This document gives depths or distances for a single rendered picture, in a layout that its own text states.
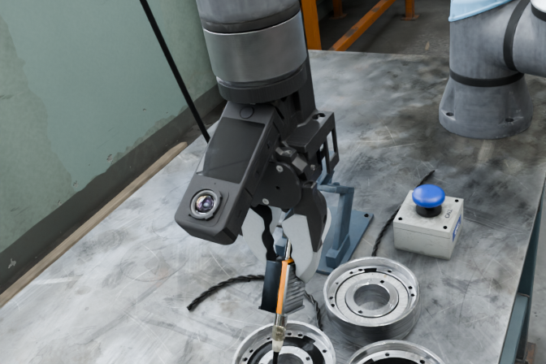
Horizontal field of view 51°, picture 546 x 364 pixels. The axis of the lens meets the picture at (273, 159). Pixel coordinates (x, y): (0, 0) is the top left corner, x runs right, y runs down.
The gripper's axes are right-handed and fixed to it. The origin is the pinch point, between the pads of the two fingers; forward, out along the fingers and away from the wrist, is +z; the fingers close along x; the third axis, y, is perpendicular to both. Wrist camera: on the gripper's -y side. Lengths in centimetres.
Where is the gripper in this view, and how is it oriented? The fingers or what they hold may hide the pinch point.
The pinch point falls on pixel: (285, 272)
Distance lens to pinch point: 54.7
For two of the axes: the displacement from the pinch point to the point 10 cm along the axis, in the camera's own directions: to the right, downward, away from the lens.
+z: 1.6, 8.4, 5.2
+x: -8.7, -1.2, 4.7
